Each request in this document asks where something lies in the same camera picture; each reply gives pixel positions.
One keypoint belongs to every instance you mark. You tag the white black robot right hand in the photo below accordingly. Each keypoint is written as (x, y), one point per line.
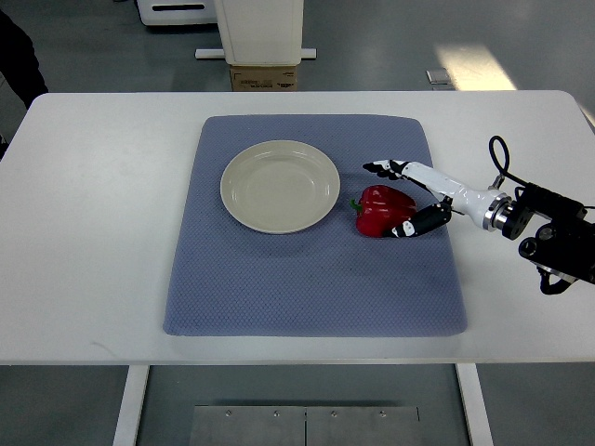
(482, 206)

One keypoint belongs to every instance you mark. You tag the red bell pepper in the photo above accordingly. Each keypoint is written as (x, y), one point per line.
(380, 209)

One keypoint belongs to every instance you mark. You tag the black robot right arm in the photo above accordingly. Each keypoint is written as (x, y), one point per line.
(562, 249)

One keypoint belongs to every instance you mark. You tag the cream round plate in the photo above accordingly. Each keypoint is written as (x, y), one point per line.
(280, 186)

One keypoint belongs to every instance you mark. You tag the metal floor plate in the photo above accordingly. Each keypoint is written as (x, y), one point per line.
(305, 425)

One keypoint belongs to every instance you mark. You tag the grey floor socket cover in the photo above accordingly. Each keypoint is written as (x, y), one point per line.
(439, 76)

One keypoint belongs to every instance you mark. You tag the blue woven mat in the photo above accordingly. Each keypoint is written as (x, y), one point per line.
(328, 280)

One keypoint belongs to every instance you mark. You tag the right white table leg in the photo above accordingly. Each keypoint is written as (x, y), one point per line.
(471, 393)

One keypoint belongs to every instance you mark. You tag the white table leg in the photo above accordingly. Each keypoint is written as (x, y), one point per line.
(471, 393)
(127, 426)

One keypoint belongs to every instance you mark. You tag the cardboard box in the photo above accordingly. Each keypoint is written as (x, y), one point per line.
(263, 78)

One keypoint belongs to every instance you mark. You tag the white base bar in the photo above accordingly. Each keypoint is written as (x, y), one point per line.
(218, 53)

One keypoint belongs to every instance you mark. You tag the white cabinet with slot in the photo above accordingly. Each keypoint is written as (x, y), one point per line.
(176, 12)

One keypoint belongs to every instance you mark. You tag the left white table leg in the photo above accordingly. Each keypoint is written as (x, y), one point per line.
(127, 426)

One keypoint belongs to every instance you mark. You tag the white pedestal column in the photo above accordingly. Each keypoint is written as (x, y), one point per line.
(261, 32)

